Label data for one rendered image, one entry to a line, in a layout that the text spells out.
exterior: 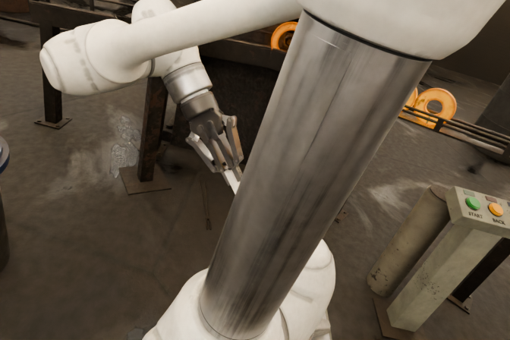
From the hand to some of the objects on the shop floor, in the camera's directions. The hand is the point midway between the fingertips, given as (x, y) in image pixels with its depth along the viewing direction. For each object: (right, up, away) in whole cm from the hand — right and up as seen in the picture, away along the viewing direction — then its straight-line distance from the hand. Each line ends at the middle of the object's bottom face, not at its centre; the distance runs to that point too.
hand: (236, 182), depth 72 cm
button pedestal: (+61, -61, +58) cm, 104 cm away
